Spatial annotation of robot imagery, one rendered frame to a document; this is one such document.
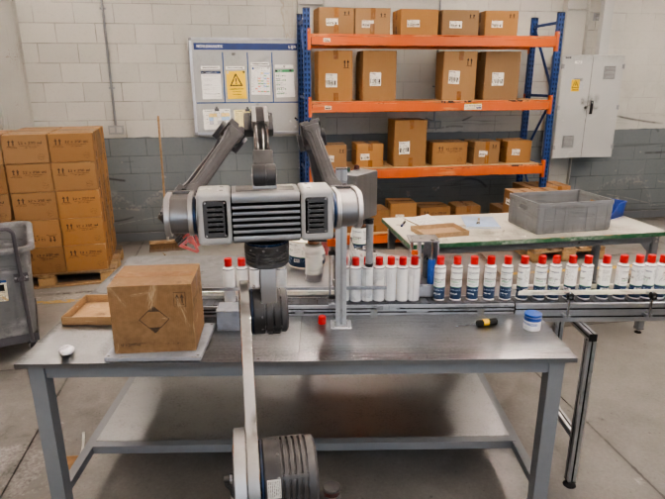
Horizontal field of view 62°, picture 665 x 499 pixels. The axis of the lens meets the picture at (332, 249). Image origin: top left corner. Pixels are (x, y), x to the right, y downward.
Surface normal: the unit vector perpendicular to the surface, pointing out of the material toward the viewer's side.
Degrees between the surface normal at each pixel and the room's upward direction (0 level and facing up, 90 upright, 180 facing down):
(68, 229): 90
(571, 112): 90
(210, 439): 0
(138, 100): 90
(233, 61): 90
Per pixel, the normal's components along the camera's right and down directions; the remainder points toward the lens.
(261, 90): 0.15, 0.31
